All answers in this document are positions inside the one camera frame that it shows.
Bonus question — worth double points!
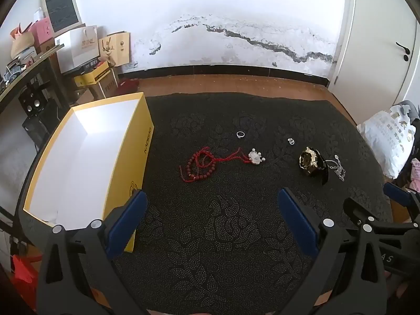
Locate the red bag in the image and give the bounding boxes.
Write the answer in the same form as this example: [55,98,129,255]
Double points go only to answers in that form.
[11,254,39,309]

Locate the yellow box with white inside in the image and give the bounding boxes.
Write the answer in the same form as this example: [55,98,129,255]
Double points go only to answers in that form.
[22,92,155,253]

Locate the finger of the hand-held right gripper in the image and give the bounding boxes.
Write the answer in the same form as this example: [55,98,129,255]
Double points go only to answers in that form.
[343,197,376,226]
[383,182,420,226]

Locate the silver chain necklace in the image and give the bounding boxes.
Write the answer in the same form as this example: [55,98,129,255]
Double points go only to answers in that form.
[325,154,347,182]

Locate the black computer tower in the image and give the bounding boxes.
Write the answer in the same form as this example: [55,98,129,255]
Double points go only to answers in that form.
[22,100,66,150]

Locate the black speaker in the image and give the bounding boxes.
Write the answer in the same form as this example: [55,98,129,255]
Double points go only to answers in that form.
[18,87,47,116]

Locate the framed dark board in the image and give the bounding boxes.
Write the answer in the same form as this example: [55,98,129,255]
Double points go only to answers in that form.
[40,0,83,34]

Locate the black door handle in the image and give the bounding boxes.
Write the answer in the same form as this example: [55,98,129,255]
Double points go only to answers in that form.
[396,42,411,61]

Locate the woven basket bag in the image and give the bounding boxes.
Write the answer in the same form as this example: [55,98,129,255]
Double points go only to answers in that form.
[11,29,36,58]

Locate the black desk with light top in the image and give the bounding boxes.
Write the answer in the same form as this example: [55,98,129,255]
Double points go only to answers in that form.
[0,50,71,113]

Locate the bundle of cables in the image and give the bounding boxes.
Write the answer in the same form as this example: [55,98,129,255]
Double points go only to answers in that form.
[3,60,33,86]

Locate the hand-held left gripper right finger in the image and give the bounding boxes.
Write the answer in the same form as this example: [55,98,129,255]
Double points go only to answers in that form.
[277,187,388,315]

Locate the pink cloth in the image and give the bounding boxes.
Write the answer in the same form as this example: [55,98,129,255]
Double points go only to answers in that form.
[410,158,420,191]

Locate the white gift bag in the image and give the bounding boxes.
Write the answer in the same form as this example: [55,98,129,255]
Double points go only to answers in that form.
[56,25,99,75]

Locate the white door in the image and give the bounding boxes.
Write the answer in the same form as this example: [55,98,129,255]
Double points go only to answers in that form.
[328,0,420,125]

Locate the orange paper bag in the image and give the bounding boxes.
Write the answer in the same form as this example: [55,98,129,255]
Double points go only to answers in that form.
[10,23,32,39]

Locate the tall cardboard box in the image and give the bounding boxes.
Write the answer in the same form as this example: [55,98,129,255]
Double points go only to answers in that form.
[98,69,119,98]

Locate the person's right hand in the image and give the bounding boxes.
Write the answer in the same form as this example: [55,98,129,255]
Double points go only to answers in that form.
[384,269,409,300]

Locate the yellow and black box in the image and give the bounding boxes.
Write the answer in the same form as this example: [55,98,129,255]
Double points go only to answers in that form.
[74,61,111,89]

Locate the pink box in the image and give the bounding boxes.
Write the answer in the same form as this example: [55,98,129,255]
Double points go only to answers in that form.
[31,18,55,45]

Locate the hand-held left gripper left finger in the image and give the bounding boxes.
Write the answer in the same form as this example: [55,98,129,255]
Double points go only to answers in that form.
[38,190,148,315]

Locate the brown gift bag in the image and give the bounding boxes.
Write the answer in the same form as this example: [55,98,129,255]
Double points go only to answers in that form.
[98,32,131,68]

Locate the red bead bracelet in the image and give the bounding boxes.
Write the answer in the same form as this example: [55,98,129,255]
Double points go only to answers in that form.
[179,146,218,183]

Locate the gold and black wristwatch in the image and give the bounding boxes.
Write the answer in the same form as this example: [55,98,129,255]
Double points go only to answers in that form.
[298,146,330,186]

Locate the grey cloth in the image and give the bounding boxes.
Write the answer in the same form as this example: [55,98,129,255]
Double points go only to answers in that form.
[398,100,420,121]

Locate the dark red cloth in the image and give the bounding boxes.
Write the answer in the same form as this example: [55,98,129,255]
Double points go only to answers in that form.
[117,79,140,96]

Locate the open cardboard box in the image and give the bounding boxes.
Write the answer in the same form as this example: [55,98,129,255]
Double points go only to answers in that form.
[75,87,99,106]

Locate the white printed plastic bag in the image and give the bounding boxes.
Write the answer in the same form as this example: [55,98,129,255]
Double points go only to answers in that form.
[356,104,419,180]

